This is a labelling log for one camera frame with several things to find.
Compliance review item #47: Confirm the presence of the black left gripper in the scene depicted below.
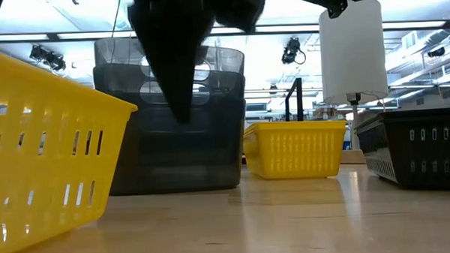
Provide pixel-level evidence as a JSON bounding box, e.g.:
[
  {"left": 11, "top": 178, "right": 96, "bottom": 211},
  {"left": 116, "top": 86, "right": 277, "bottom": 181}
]
[{"left": 127, "top": 0, "right": 273, "bottom": 128}]

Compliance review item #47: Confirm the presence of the yellow plastic slotted basket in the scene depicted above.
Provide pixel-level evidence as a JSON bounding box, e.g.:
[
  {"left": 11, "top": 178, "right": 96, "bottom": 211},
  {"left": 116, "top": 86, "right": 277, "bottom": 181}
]
[
  {"left": 242, "top": 119, "right": 350, "bottom": 182},
  {"left": 0, "top": 42, "right": 144, "bottom": 253}
]

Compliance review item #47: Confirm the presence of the black plastic slotted basket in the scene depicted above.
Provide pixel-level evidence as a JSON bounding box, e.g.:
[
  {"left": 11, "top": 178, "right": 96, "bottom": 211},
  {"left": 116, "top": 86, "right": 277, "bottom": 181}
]
[{"left": 353, "top": 107, "right": 450, "bottom": 194}]

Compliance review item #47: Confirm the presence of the translucent grey plastic bin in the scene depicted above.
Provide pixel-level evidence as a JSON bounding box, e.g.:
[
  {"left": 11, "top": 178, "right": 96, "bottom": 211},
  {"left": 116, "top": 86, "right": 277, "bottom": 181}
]
[
  {"left": 92, "top": 59, "right": 247, "bottom": 107},
  {"left": 102, "top": 87, "right": 250, "bottom": 197},
  {"left": 93, "top": 33, "right": 246, "bottom": 80}
]

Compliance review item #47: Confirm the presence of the white shade table lamp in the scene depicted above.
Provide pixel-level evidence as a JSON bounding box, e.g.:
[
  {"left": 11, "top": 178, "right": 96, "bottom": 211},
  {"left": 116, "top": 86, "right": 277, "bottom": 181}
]
[{"left": 317, "top": 0, "right": 392, "bottom": 166}]

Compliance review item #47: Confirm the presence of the black ceiling-mounted device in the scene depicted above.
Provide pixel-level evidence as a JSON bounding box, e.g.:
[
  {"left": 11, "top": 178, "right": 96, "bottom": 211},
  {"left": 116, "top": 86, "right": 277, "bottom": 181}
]
[
  {"left": 280, "top": 36, "right": 308, "bottom": 67},
  {"left": 28, "top": 43, "right": 68, "bottom": 73}
]

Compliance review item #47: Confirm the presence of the black overhead frame bar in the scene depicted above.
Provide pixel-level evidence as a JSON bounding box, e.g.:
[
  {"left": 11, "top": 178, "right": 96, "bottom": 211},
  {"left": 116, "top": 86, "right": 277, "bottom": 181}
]
[{"left": 0, "top": 17, "right": 450, "bottom": 46}]

